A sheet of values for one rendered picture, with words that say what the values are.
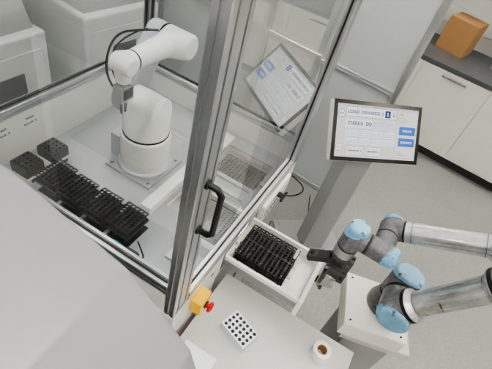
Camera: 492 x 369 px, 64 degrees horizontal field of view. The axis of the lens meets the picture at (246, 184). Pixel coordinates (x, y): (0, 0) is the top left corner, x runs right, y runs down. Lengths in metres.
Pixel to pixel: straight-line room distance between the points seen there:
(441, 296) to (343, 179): 1.13
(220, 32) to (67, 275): 0.41
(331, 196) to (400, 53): 0.97
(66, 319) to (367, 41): 2.49
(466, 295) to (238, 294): 0.81
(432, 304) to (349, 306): 0.37
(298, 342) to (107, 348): 1.19
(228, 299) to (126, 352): 1.14
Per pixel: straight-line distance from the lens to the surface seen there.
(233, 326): 1.54
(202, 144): 0.78
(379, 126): 2.19
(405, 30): 2.66
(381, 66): 2.74
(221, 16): 0.66
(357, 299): 1.72
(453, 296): 1.41
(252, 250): 1.60
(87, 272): 0.49
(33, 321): 0.47
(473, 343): 3.13
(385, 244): 1.37
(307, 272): 1.70
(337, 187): 2.40
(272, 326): 1.62
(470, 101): 4.07
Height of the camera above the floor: 2.16
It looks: 43 degrees down
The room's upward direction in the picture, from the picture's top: 17 degrees clockwise
